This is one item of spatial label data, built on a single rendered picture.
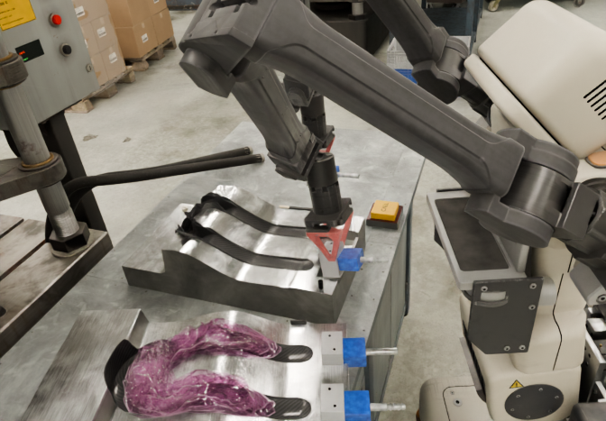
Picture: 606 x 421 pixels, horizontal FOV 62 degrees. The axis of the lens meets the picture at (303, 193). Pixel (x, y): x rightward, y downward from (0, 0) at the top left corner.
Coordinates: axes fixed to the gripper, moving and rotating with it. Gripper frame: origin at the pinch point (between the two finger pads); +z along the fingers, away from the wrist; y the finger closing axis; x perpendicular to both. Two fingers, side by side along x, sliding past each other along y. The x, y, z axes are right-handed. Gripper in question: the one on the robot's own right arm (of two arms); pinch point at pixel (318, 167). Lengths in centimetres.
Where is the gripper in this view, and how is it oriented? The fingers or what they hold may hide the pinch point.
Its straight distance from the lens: 126.0
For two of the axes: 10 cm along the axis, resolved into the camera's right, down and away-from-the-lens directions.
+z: 1.1, 8.4, 5.3
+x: 9.3, 1.0, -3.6
